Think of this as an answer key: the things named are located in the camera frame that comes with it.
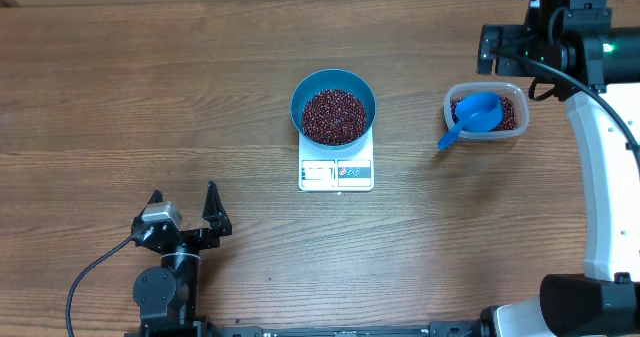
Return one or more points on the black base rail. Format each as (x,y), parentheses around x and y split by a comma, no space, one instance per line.
(320,331)

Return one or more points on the white kitchen scale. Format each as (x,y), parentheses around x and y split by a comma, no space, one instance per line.
(336,169)

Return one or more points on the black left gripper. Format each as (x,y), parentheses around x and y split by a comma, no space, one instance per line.
(212,212)

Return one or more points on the red adzuki beans in container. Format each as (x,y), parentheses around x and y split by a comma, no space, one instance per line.
(509,115)

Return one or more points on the blue plastic bowl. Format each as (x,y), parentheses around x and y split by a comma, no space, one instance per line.
(332,79)

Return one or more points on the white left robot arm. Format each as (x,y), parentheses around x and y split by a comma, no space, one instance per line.
(167,294)

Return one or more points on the red beans in bowl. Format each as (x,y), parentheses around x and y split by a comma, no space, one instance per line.
(334,117)

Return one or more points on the blue plastic scoop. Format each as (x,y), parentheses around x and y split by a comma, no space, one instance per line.
(479,112)

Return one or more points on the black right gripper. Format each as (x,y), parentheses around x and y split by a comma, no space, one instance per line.
(509,39)

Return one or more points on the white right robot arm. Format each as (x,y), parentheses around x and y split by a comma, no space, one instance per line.
(592,67)

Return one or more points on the clear plastic bean container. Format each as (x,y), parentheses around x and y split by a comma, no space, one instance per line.
(511,91)

